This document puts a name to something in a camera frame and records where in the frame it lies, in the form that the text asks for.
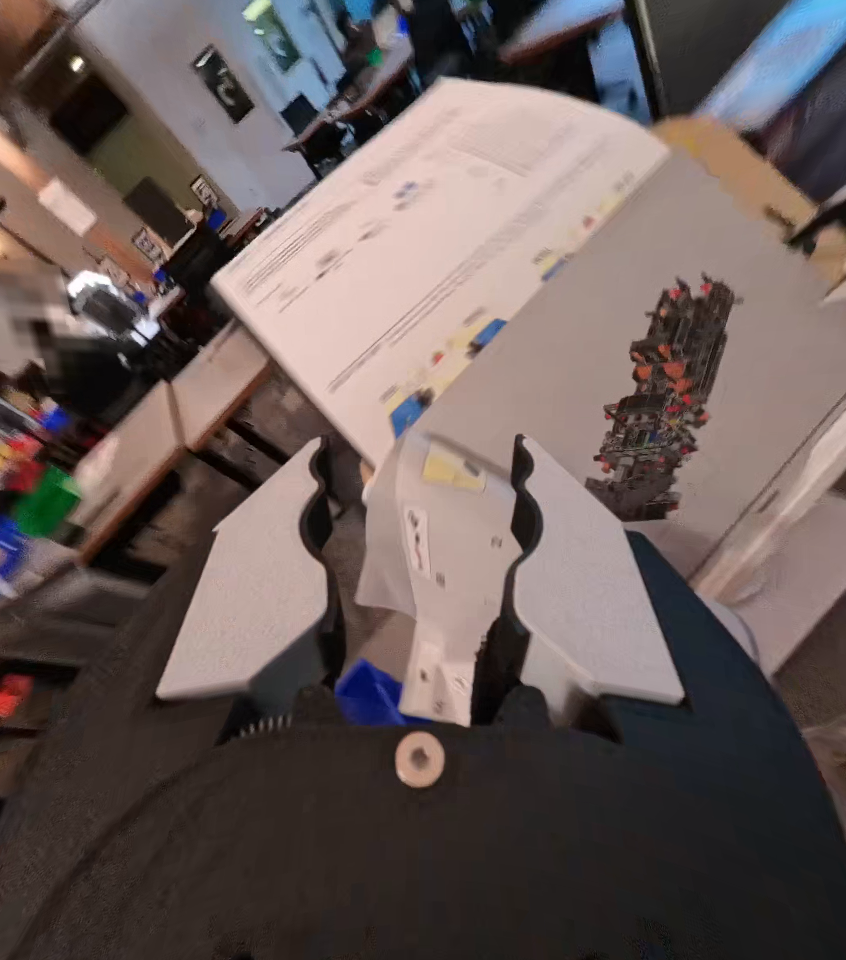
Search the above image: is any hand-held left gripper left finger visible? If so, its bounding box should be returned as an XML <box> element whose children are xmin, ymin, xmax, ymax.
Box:
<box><xmin>155</xmin><ymin>435</ymin><xmax>349</xmax><ymax>706</ymax></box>

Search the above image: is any instruction booklet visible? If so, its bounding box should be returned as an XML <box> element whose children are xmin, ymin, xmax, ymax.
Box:
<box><xmin>209</xmin><ymin>75</ymin><xmax>846</xmax><ymax>725</ymax></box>

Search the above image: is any long background desk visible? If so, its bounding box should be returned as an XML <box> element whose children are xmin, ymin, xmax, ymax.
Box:
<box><xmin>69</xmin><ymin>321</ymin><xmax>276</xmax><ymax>565</ymax></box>

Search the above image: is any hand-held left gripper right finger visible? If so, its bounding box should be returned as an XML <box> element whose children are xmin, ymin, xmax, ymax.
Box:
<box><xmin>470</xmin><ymin>433</ymin><xmax>687</xmax><ymax>726</ymax></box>

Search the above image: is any dark printed lego box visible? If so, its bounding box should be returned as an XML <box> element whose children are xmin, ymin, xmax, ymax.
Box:
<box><xmin>700</xmin><ymin>0</ymin><xmax>846</xmax><ymax>204</ymax></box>

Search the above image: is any white and wooden book stand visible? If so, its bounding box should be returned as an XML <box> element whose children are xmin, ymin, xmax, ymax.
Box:
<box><xmin>651</xmin><ymin>112</ymin><xmax>846</xmax><ymax>601</ymax></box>

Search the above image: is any green background bin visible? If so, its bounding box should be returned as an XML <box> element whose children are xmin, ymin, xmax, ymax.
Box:
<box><xmin>12</xmin><ymin>463</ymin><xmax>84</xmax><ymax>539</ymax></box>

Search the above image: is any dark wall picture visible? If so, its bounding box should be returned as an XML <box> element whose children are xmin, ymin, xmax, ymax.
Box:
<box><xmin>189</xmin><ymin>43</ymin><xmax>257</xmax><ymax>126</ymax></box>

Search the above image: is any light grey flat rounded board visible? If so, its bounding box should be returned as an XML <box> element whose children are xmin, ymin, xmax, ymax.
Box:
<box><xmin>681</xmin><ymin>491</ymin><xmax>846</xmax><ymax>676</ymax></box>

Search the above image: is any black steel column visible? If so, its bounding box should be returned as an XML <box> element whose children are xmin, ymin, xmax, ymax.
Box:
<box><xmin>620</xmin><ymin>0</ymin><xmax>688</xmax><ymax>123</ymax></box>

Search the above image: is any blue tagged plastic bin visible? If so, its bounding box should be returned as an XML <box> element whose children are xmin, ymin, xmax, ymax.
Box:
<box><xmin>333</xmin><ymin>657</ymin><xmax>426</xmax><ymax>726</ymax></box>

